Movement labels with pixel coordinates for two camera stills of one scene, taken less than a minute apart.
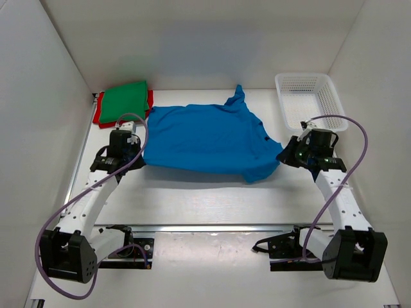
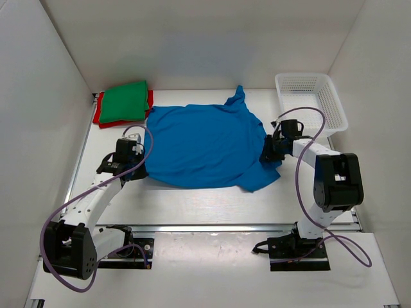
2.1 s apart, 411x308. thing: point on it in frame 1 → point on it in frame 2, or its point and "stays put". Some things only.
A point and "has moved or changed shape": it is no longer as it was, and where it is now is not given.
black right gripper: x=285 y=156 → x=266 y=155
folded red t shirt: x=97 y=114 stays put
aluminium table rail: x=171 y=229 stays put
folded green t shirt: x=128 y=99 stays put
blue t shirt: x=225 y=138 has moved or changed shape
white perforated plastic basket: x=304 y=96 stays put
